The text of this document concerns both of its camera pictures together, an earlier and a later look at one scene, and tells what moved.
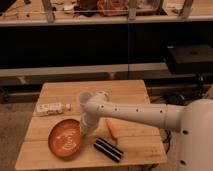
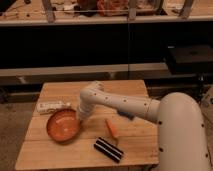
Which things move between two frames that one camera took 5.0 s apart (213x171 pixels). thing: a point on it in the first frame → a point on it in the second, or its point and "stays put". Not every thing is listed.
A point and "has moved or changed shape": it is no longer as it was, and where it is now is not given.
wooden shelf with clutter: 102,12 stays put
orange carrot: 111,128 stays put
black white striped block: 108,149 stays put
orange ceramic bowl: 65,137 has moved or changed shape
